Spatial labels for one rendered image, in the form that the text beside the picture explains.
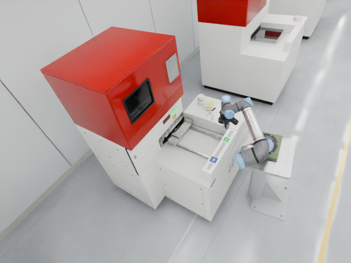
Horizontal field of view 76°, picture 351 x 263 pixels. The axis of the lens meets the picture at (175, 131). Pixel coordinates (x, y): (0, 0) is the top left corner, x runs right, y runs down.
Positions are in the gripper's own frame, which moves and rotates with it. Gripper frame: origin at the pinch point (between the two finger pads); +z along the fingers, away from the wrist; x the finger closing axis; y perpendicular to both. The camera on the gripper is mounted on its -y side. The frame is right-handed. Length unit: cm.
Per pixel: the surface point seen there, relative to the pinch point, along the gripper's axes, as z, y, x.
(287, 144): 29, -48, -31
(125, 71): -71, 58, 41
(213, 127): 20.7, 21.6, -15.1
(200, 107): 14, 45, -30
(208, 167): 15.0, 1.7, 34.7
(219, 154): 14.6, -1.2, 18.5
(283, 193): 109, -60, -28
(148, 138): -1, 59, 41
